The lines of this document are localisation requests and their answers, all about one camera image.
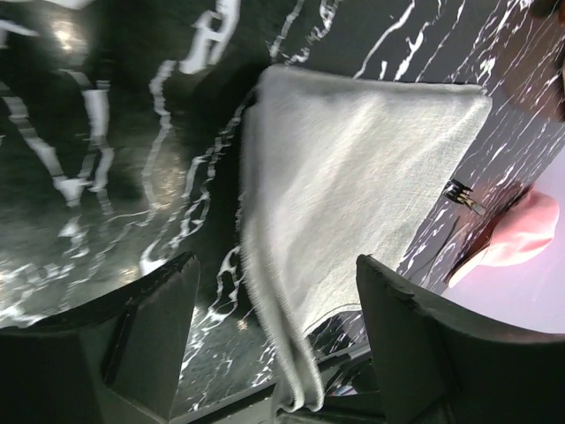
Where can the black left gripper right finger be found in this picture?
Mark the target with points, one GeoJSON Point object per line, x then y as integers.
{"type": "Point", "coordinates": [438, 362]}

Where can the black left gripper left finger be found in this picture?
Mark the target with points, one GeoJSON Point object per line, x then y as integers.
{"type": "Point", "coordinates": [114, 359]}

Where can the pink baseball cap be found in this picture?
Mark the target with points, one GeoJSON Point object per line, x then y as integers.
{"type": "Point", "coordinates": [514, 236]}

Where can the grey cloth napkin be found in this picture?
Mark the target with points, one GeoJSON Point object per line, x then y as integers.
{"type": "Point", "coordinates": [333, 168]}

